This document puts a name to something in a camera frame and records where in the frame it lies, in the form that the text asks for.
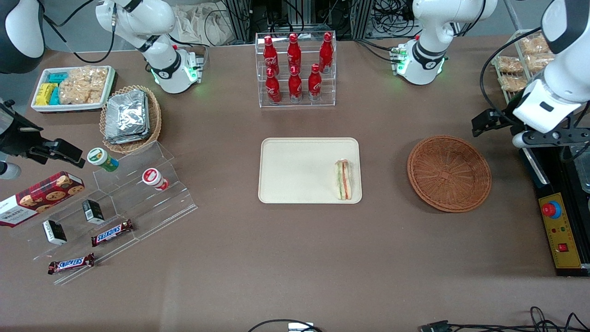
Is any black appliance with yellow panel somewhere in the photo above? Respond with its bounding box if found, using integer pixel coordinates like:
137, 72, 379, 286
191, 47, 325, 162
519, 136, 590, 278

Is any silver foil packet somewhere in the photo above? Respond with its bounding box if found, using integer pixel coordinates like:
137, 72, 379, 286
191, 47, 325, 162
105, 90, 149, 136
104, 129, 152, 145

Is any small black box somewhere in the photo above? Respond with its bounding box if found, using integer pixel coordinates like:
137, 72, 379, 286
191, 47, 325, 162
42, 219, 68, 245
82, 199, 106, 225

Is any clear bag of rice crackers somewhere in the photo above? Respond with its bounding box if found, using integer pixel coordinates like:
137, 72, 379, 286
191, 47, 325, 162
59, 66, 109, 105

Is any red cola bottle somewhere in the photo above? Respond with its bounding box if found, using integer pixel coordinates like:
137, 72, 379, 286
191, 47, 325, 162
319, 31, 334, 74
288, 66, 303, 103
307, 63, 323, 101
263, 36, 280, 77
287, 33, 302, 73
265, 67, 282, 105

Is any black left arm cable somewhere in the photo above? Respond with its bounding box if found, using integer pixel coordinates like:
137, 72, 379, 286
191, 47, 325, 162
479, 27, 543, 123

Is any red lidded yogurt cup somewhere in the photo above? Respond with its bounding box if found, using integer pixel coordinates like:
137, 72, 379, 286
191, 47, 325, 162
142, 168, 170, 191

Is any Snickers chocolate bar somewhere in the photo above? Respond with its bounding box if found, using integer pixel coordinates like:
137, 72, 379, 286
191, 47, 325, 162
47, 253, 96, 275
90, 219, 135, 248

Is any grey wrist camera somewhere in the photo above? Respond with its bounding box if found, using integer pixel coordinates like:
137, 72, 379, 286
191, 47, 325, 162
512, 130, 536, 149
0, 161, 22, 181

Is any clear plastic container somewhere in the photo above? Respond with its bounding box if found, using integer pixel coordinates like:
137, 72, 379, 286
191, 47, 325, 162
570, 145, 590, 194

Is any metal frame with equipment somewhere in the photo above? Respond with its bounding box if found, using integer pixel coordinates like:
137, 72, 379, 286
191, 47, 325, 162
223, 0, 375, 43

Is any clear acrylic stepped stand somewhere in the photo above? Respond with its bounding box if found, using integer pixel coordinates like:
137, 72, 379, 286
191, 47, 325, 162
9, 141, 199, 286

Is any green lidded yogurt cup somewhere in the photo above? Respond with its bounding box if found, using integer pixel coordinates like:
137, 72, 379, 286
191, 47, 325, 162
87, 147, 119, 172

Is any red tartan cookie box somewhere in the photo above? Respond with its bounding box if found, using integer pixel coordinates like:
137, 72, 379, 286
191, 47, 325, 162
0, 171, 85, 228

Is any light tan wicker basket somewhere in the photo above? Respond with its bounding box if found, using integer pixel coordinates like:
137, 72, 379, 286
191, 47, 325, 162
99, 85, 162, 154

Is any bagged pastry snack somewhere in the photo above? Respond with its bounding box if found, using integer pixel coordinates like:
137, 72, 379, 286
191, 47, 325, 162
519, 36, 551, 56
525, 53, 556, 72
500, 74, 529, 92
496, 56, 524, 75

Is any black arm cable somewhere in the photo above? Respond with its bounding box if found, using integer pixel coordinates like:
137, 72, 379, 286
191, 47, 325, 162
479, 27, 543, 123
42, 0, 117, 65

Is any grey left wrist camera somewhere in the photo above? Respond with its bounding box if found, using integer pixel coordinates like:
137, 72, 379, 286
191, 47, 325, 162
512, 130, 536, 149

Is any black plug connector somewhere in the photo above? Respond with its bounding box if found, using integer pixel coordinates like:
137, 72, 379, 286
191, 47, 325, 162
418, 320, 451, 332

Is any triangle sandwich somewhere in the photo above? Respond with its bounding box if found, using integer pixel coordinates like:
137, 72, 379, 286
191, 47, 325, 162
334, 159, 353, 201

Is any beige plastic tray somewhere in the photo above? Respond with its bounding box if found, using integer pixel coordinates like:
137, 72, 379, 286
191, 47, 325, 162
258, 137, 363, 205

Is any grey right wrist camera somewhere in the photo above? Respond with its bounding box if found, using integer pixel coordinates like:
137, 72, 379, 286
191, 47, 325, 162
0, 161, 22, 181

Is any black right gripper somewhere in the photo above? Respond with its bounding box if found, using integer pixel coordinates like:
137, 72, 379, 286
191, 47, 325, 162
0, 99, 87, 169

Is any black cable bundle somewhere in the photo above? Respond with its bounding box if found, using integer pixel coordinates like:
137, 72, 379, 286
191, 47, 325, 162
372, 0, 418, 38

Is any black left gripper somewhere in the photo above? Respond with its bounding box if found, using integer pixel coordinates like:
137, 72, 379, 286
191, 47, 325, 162
471, 90, 590, 148

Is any black looped table cable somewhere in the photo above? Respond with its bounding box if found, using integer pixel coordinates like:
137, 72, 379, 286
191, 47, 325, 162
248, 319, 324, 332

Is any white wire rack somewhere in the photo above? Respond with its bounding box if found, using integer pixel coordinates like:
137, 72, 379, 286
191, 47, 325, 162
490, 29, 590, 107

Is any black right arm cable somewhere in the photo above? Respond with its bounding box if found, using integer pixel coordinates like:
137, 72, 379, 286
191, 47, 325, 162
42, 0, 117, 65

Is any clear acrylic bottle rack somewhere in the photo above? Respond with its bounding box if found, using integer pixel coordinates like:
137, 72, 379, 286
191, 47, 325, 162
254, 31, 337, 109

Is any black tangled cable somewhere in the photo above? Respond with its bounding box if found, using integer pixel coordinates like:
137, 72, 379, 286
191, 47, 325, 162
448, 306, 590, 332

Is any yellow snack packet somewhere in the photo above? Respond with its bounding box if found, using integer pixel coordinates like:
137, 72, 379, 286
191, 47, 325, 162
35, 83, 59, 106

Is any white rectangular snack bin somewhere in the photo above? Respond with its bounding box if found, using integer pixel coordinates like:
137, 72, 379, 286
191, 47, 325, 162
30, 65, 117, 113

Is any beige crumpled cloth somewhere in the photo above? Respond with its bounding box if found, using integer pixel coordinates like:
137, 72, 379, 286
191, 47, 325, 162
174, 3, 236, 47

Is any dark brown round wicker basket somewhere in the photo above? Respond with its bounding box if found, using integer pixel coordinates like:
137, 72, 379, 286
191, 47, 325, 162
407, 134, 492, 213

